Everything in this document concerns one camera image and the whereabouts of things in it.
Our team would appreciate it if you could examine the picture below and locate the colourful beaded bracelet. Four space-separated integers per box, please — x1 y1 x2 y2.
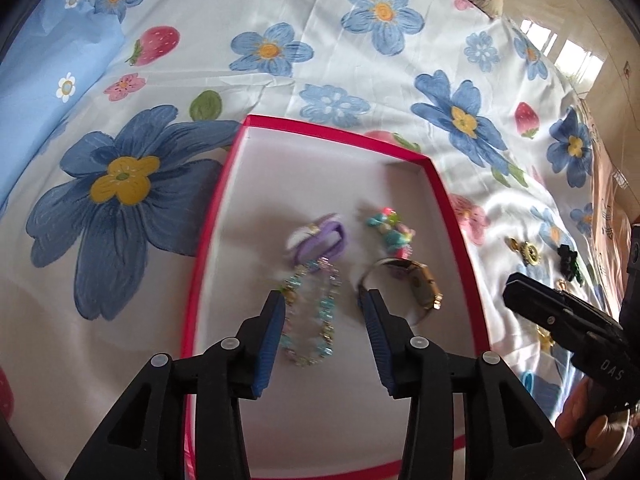
364 204 417 260

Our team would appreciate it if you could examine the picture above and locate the person's right hand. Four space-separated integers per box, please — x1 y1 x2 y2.
554 377 639 479

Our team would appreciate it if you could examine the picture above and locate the red-rimmed white tray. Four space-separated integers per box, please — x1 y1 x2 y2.
181 115 489 479

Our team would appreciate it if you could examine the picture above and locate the pastel beaded chain bracelet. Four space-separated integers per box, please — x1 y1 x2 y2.
276 257 344 366

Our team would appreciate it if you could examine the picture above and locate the floral bedsheet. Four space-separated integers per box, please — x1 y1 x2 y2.
1 0 604 479

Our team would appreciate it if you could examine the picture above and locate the purple hair tie with heart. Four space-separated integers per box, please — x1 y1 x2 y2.
284 212 350 269

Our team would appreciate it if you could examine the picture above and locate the gold wristwatch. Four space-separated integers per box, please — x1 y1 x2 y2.
356 257 444 326

